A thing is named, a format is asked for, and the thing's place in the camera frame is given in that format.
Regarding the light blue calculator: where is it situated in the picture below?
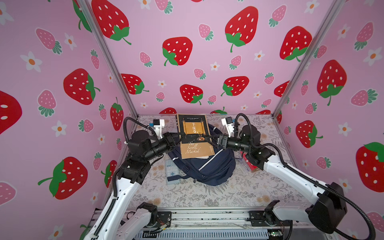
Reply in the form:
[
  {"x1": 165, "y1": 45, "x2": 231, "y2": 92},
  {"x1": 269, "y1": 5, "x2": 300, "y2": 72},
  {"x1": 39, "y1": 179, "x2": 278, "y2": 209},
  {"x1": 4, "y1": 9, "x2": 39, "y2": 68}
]
[{"x1": 165, "y1": 160, "x2": 180, "y2": 185}]

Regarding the brown Scroll Marked book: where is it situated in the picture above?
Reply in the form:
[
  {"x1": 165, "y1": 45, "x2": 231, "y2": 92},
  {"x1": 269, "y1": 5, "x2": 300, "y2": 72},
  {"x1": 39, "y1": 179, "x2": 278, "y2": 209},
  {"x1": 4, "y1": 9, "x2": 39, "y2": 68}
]
[{"x1": 176, "y1": 114, "x2": 215, "y2": 159}]

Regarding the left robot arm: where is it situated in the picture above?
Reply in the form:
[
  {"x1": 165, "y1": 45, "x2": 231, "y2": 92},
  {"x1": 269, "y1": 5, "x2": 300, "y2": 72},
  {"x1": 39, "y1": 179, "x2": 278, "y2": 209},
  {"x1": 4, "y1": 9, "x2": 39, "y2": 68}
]
[{"x1": 85, "y1": 130, "x2": 185, "y2": 240}]

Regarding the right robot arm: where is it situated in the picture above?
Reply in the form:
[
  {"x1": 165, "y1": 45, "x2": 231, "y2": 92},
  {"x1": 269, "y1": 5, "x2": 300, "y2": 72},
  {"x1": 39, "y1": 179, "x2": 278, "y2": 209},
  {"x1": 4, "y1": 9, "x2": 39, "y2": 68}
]
[{"x1": 203, "y1": 125, "x2": 348, "y2": 234}]

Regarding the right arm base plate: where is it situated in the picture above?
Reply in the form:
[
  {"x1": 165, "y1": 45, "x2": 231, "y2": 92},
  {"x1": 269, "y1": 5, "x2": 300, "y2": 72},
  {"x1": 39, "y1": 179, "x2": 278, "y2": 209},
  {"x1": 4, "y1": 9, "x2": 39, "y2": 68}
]
[{"x1": 246, "y1": 211, "x2": 290, "y2": 228}]

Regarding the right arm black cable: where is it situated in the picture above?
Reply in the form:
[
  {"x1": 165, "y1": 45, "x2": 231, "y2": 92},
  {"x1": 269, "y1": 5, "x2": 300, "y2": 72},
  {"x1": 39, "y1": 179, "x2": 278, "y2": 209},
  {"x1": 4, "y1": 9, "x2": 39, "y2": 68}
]
[{"x1": 233, "y1": 113, "x2": 376, "y2": 240}]

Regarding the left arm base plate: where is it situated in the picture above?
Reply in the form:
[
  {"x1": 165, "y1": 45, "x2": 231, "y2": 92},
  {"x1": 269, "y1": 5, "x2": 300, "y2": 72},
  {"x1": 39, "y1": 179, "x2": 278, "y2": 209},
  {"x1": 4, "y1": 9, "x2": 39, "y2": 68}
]
[{"x1": 145, "y1": 211, "x2": 172, "y2": 228}]

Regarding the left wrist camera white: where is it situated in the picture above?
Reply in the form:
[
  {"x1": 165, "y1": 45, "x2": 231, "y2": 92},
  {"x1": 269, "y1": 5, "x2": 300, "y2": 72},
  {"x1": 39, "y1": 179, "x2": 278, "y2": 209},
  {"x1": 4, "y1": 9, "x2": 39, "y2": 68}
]
[{"x1": 153, "y1": 119, "x2": 165, "y2": 140}]

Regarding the red box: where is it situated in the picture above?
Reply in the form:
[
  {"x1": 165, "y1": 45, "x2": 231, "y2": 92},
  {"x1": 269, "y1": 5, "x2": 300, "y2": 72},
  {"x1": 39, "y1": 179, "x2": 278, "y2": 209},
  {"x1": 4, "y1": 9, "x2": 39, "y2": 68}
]
[{"x1": 241, "y1": 152, "x2": 260, "y2": 172}]

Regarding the floral table cloth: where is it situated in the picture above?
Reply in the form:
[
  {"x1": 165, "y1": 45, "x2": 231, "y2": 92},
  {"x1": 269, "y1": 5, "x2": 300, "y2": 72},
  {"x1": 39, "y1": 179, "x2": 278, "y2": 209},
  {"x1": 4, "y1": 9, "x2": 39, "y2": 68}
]
[{"x1": 129, "y1": 115, "x2": 307, "y2": 208}]

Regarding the navy blue student backpack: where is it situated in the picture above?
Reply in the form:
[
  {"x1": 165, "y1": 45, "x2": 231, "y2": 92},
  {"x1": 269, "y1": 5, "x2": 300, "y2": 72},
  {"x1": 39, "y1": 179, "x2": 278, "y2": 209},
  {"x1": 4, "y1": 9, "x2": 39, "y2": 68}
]
[{"x1": 166, "y1": 122, "x2": 237, "y2": 187}]

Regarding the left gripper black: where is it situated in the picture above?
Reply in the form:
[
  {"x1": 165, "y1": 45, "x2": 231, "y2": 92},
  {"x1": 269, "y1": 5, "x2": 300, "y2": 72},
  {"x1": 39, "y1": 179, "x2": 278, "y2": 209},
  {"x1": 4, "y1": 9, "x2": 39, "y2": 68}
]
[{"x1": 143, "y1": 133, "x2": 185, "y2": 166}]

